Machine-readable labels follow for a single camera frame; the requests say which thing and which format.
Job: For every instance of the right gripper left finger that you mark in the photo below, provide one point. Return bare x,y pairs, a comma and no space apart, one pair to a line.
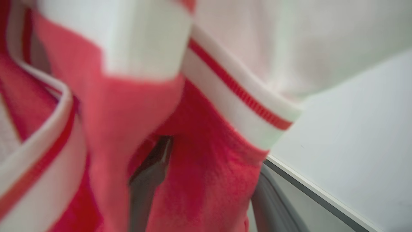
145,193

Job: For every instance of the red and white garment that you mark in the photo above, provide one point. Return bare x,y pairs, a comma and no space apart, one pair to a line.
128,106

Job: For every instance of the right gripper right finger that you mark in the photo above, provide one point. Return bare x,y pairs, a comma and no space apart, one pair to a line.
273,206

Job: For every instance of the white and black baseboard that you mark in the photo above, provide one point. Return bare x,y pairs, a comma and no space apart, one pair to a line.
322,195

